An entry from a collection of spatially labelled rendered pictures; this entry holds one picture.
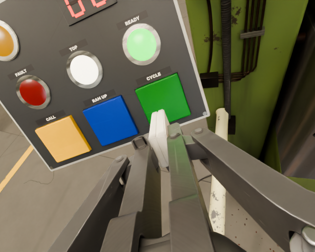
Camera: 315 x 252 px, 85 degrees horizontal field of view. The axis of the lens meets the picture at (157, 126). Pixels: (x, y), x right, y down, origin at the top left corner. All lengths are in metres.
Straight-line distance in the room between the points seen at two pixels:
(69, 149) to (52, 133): 0.04
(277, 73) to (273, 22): 0.16
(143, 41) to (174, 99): 0.10
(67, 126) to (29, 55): 0.12
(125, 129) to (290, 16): 0.46
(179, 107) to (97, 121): 0.14
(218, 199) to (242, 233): 0.65
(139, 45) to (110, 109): 0.11
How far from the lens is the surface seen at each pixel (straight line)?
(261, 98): 0.72
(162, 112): 0.18
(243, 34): 0.54
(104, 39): 0.30
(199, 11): 0.53
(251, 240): 1.22
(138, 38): 0.29
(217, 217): 0.57
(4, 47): 0.37
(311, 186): 0.90
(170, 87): 0.28
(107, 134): 0.32
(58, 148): 0.37
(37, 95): 0.36
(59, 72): 0.33
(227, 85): 0.63
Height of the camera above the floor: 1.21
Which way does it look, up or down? 49 degrees down
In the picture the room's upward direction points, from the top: 30 degrees counter-clockwise
